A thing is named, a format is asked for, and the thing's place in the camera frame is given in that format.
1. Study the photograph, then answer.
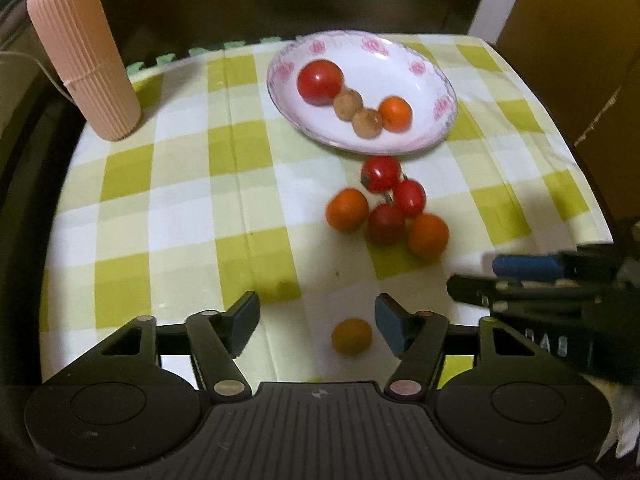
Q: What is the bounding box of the green checked tablecloth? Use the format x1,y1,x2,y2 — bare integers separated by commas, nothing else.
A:
40,36,610,384

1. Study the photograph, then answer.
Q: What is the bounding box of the brown longan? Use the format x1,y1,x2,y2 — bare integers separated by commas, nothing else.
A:
332,88,363,122
352,107,383,139
331,318,372,356

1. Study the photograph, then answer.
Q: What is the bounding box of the red cherry tomato top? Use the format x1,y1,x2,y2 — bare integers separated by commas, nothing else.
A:
360,156,401,194

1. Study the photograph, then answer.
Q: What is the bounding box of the grey quilted mattress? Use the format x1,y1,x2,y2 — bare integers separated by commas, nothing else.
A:
0,0,48,130

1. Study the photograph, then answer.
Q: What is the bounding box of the pink ribbed cylinder container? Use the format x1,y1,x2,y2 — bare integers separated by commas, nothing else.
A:
27,0,142,141

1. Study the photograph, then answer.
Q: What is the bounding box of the red cherry tomato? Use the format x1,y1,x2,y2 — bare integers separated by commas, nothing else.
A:
393,179,426,218
367,204,406,246
360,156,401,194

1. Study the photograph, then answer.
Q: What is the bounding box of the white floral plate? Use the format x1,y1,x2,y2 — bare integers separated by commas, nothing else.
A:
266,30,458,155

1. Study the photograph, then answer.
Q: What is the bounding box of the green foam mat edge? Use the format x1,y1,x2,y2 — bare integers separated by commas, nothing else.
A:
125,36,300,76

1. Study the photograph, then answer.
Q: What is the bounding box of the brown cardboard box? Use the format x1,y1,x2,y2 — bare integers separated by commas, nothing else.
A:
497,0,639,220

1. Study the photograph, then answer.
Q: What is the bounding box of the orange kumquat cluster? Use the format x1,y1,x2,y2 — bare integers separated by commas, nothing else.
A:
326,188,370,233
407,214,449,261

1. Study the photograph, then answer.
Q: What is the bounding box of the white cable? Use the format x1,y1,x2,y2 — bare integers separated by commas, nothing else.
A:
0,49,76,106

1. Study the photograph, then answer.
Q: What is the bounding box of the large red tomato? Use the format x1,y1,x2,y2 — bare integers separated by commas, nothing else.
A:
296,60,344,106

